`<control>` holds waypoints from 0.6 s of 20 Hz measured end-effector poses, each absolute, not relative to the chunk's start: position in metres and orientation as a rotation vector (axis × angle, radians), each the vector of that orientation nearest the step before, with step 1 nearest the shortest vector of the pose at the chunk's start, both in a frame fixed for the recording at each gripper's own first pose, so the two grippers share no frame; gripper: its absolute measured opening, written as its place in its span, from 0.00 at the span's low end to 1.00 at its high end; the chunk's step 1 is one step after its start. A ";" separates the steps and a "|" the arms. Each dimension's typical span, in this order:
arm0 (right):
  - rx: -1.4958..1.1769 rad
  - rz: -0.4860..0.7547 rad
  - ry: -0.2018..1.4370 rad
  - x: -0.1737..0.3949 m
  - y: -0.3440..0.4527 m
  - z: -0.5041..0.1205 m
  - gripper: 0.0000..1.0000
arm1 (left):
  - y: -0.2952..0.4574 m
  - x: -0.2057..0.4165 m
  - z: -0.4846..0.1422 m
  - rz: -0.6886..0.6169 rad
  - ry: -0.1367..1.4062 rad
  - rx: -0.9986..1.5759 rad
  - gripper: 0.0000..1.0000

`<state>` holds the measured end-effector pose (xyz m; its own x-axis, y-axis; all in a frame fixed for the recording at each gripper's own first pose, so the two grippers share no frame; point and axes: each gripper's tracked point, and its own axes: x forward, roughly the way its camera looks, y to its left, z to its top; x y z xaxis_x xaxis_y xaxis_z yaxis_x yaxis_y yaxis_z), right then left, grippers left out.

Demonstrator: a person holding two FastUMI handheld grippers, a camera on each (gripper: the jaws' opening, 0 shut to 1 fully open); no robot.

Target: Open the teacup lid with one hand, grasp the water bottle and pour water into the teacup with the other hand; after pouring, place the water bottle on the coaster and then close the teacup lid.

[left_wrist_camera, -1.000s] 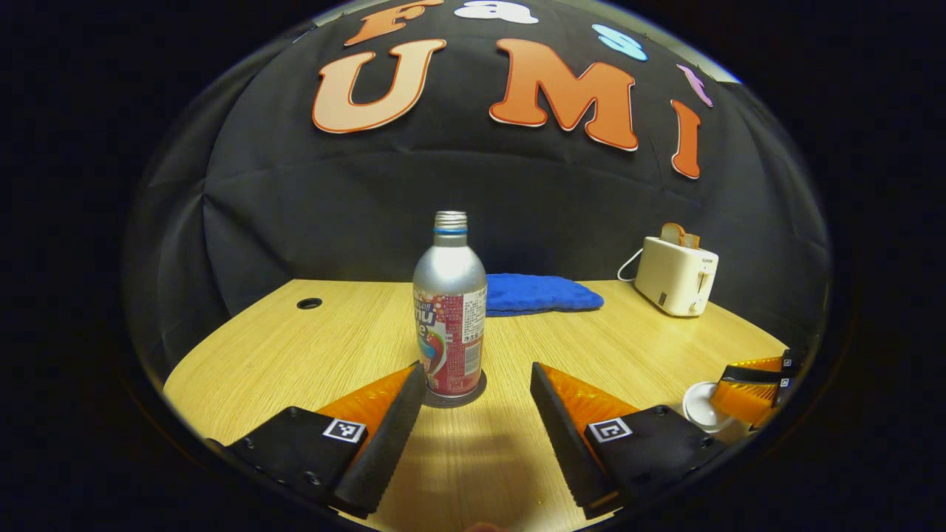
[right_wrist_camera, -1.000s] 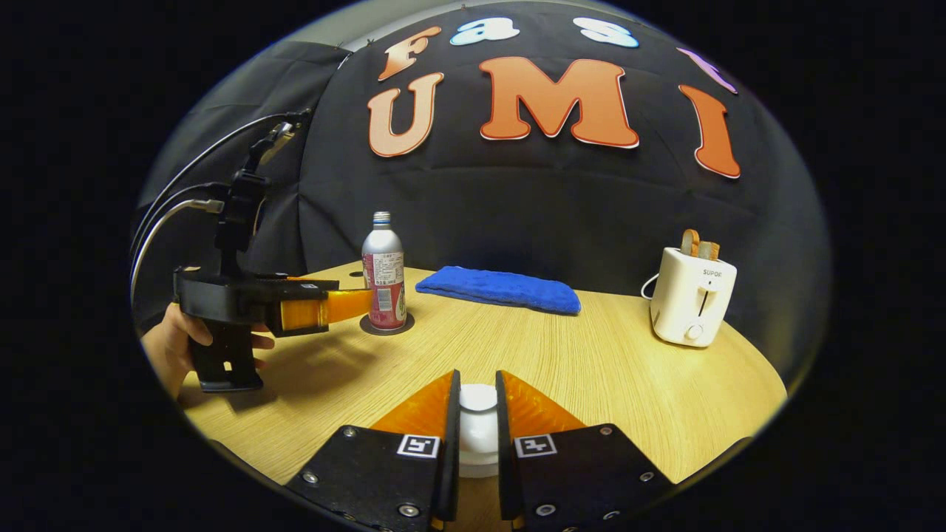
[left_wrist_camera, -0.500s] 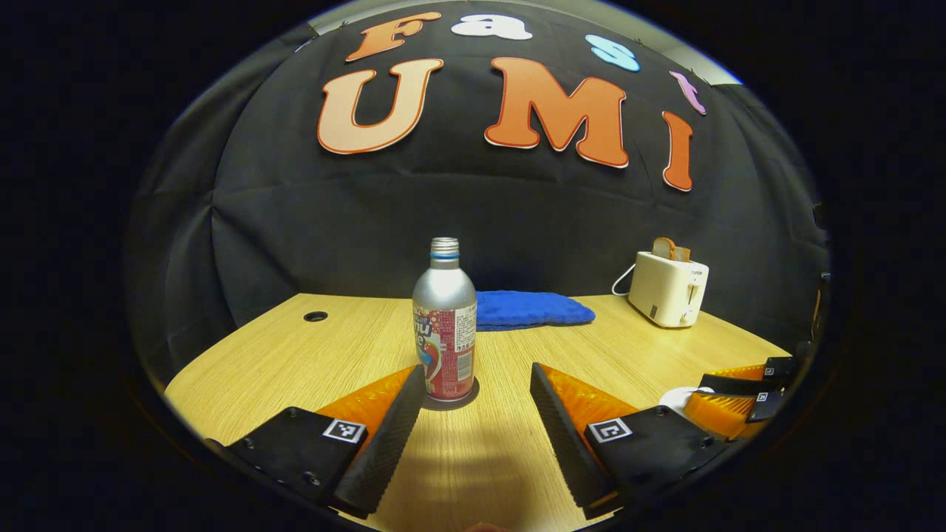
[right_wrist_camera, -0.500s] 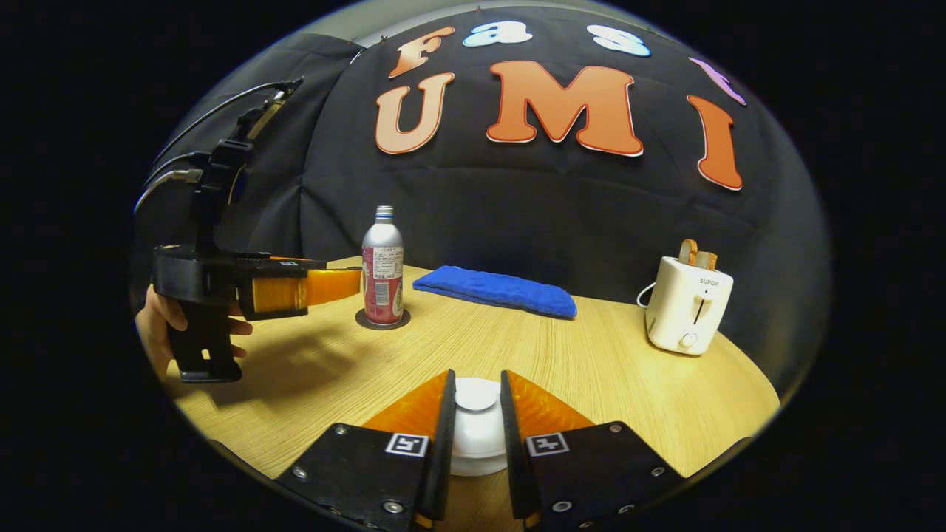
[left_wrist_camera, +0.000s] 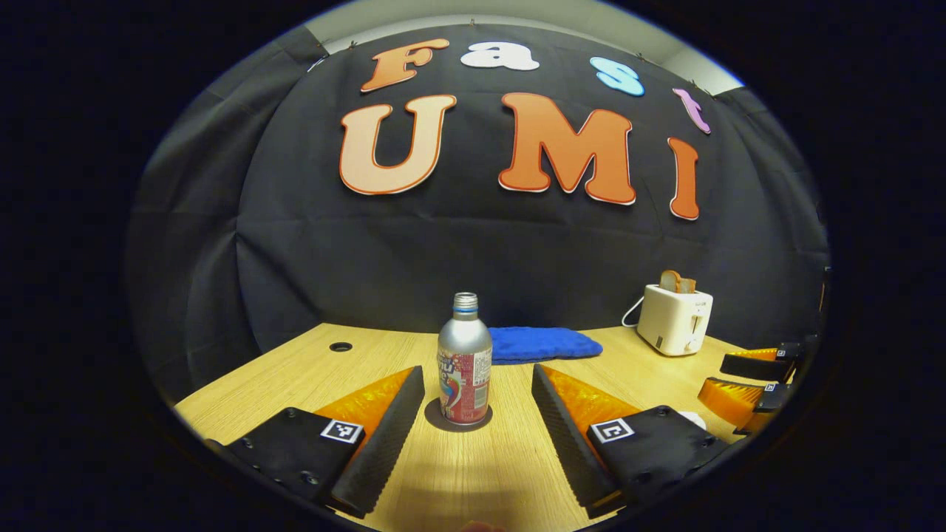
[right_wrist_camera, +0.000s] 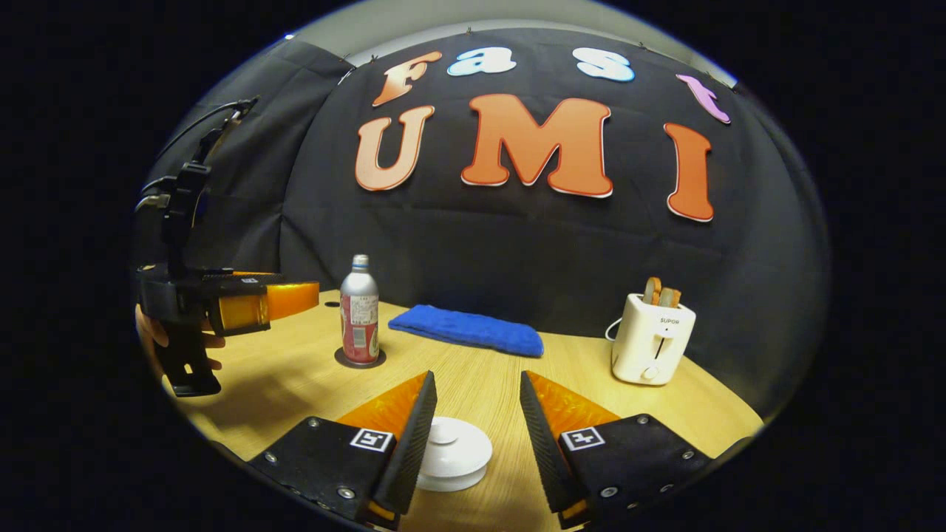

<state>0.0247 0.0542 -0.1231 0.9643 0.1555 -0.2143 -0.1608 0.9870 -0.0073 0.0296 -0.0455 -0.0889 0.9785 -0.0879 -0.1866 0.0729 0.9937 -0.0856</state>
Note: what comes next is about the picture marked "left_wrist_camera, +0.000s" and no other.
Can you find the toast slice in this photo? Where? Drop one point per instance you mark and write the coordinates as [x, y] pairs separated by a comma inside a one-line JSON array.
[[689, 286], [669, 281]]

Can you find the silver water bottle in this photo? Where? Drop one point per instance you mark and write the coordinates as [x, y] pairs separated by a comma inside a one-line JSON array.
[[464, 347]]

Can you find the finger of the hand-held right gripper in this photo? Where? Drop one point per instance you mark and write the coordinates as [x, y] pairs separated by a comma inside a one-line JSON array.
[[757, 363], [732, 399]]

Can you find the dark round coaster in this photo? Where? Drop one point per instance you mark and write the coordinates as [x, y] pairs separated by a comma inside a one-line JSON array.
[[434, 417]]

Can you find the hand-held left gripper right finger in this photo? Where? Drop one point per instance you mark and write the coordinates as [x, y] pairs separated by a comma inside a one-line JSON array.
[[569, 436]]

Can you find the white toaster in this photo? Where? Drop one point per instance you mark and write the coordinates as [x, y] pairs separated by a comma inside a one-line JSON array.
[[672, 321]]

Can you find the blue folded towel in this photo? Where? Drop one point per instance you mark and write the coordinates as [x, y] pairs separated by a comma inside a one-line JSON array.
[[543, 345]]

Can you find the black backdrop cloth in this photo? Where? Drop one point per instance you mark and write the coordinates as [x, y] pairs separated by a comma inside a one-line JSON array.
[[480, 244]]

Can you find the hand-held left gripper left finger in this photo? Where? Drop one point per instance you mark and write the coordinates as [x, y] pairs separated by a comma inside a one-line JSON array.
[[384, 432]]

